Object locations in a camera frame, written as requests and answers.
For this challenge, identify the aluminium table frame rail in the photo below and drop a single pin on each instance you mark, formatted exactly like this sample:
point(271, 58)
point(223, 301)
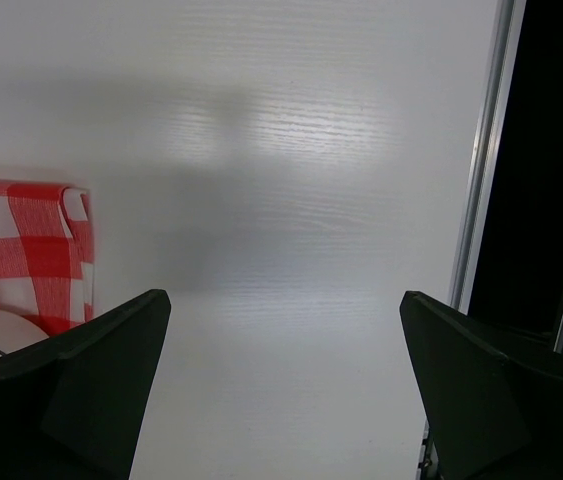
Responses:
point(509, 264)

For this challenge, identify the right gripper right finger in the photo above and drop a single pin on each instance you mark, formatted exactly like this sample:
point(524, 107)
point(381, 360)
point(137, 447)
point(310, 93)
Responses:
point(493, 399)

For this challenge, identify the red white checkered cloth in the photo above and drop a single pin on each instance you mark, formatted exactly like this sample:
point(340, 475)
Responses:
point(46, 254)

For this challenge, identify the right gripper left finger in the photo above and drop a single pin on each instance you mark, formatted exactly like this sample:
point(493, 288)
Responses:
point(72, 405)

